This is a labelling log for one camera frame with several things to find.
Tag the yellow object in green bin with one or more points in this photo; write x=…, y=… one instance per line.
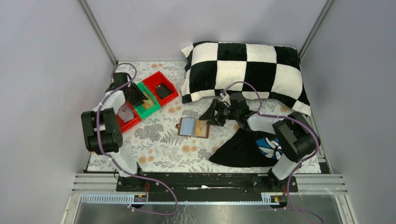
x=148, y=103

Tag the black object in red bin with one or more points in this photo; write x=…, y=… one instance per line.
x=162, y=91

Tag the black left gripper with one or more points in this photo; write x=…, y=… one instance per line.
x=140, y=95

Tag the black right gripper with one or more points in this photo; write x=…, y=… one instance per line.
x=209, y=115

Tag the floral patterned table mat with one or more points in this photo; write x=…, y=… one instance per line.
x=154, y=142

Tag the brown leather card holder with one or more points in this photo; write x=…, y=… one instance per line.
x=186, y=128

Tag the black white checkered pillow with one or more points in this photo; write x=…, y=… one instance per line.
x=255, y=70

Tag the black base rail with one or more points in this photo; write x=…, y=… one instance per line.
x=202, y=187

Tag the black shirt blue white print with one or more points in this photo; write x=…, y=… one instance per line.
x=247, y=149

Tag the red bin with cards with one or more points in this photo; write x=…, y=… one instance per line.
x=126, y=126

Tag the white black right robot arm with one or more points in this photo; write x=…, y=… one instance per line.
x=294, y=133

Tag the cards in red bin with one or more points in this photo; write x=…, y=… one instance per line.
x=125, y=113

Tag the green plastic bin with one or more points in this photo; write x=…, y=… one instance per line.
x=140, y=109

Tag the gold credit card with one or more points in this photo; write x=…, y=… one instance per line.
x=200, y=128

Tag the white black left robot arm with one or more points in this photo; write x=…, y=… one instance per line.
x=102, y=132

